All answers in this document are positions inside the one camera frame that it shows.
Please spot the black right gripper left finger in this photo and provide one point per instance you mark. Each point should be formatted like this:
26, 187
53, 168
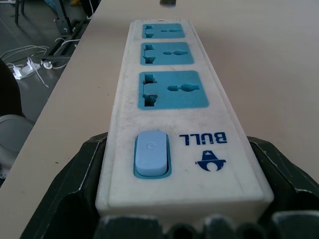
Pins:
72, 179

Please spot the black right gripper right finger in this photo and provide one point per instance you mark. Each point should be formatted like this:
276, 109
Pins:
284, 174

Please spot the white power strip blue sockets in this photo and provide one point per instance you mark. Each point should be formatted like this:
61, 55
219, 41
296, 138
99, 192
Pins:
174, 119

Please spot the white power strip on floor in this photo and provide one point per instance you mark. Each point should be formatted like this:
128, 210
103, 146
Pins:
26, 69

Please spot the black rounded chair back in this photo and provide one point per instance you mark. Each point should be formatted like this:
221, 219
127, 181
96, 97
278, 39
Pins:
8, 89

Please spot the dark object at table edge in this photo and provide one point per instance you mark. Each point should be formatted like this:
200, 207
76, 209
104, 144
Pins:
168, 2

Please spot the dark metal frame stand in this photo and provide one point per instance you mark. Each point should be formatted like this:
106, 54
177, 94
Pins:
63, 37

